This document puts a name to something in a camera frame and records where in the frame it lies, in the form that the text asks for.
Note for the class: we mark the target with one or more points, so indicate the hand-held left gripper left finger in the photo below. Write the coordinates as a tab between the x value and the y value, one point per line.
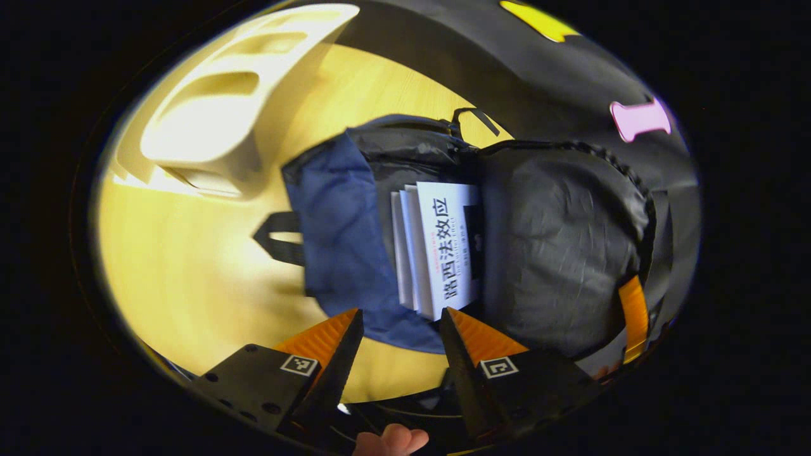
332	373

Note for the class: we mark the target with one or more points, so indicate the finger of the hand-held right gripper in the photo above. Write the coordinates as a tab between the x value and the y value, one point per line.
633	316

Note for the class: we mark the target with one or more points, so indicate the lilac book with dark figure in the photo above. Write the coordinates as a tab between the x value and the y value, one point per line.
450	253

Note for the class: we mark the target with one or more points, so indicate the blue schoolbag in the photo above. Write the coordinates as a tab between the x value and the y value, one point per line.
336	253

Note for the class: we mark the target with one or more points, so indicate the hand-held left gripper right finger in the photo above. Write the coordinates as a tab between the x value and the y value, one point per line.
459	373

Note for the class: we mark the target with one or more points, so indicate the white book grey patterned spine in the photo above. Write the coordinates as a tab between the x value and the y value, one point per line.
404	253

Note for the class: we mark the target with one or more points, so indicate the cream plastic bookshelf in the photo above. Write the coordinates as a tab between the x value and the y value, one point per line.
215	114

